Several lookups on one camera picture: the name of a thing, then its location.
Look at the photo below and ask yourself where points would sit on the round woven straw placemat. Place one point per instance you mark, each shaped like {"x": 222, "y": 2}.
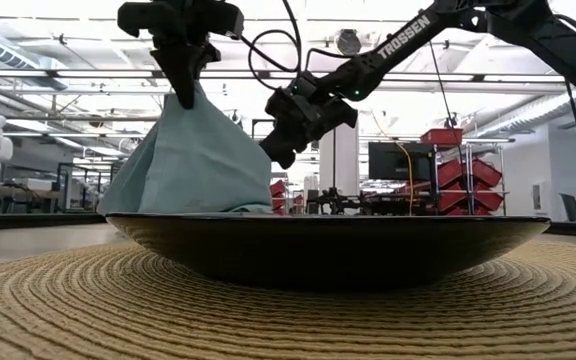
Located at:
{"x": 118, "y": 310}

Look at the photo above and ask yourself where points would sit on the metal rack shelf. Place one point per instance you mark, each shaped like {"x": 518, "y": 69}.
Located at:
{"x": 468, "y": 150}

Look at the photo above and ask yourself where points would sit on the black gantry frame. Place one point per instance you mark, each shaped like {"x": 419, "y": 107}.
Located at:
{"x": 252, "y": 130}

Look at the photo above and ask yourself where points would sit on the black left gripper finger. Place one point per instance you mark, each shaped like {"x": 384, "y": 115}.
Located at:
{"x": 190, "y": 75}
{"x": 173, "y": 75}

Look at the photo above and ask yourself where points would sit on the teal cloth napkin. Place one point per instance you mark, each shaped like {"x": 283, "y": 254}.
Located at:
{"x": 193, "y": 165}

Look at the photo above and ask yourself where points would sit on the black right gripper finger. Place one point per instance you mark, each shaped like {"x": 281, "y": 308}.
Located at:
{"x": 278, "y": 150}
{"x": 298, "y": 152}

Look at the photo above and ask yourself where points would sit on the grey office chair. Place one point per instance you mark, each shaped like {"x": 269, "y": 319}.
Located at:
{"x": 569, "y": 206}

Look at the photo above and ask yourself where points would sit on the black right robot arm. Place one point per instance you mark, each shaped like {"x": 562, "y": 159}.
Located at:
{"x": 403, "y": 37}

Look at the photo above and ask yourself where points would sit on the red plastic storage bin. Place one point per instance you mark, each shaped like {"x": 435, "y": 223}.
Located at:
{"x": 450, "y": 172}
{"x": 488, "y": 200}
{"x": 450, "y": 200}
{"x": 485, "y": 172}
{"x": 278, "y": 192}
{"x": 442, "y": 136}

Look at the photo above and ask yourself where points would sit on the black monitor screen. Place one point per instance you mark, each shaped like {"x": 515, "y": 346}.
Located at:
{"x": 388, "y": 160}

